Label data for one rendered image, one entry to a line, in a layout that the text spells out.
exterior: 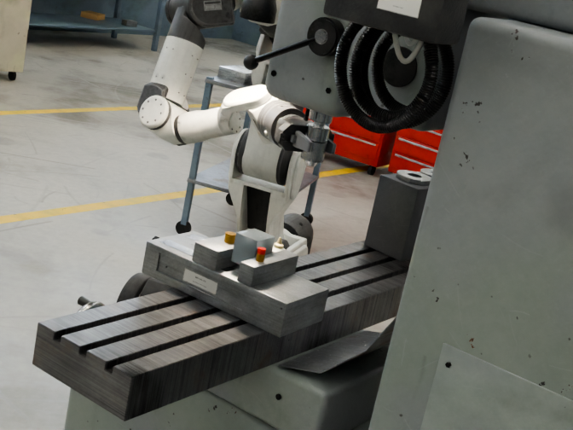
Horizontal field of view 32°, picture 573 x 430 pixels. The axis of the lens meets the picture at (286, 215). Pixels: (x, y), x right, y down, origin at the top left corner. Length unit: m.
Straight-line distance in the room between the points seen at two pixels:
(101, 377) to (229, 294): 0.35
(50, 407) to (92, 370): 1.72
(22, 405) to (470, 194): 2.12
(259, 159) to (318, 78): 0.89
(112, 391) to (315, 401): 0.42
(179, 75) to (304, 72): 0.51
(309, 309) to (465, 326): 0.39
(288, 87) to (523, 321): 0.65
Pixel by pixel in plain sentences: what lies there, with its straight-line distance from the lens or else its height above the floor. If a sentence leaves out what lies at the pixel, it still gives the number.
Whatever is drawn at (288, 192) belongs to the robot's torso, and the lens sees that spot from 2.73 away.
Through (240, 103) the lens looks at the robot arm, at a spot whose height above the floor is 1.25.
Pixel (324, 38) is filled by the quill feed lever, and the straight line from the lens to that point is 1.81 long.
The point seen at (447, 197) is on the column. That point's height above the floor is 1.28.
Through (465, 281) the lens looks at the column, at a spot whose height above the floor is 1.16.
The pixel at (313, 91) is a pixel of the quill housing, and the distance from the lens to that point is 1.87.
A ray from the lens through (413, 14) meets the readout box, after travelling 1.45.
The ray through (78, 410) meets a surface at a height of 0.50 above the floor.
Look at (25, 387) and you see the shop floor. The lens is 3.48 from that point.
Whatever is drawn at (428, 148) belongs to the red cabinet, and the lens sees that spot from 7.06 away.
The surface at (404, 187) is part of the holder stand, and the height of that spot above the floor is 1.09.
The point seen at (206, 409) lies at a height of 0.67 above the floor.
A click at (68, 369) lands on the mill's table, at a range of 1.71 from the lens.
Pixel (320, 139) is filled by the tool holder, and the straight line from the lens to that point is 1.96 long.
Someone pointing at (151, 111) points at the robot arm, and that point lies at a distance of 2.28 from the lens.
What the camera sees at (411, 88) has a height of 1.41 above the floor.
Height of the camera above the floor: 1.64
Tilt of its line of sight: 16 degrees down
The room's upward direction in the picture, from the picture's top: 12 degrees clockwise
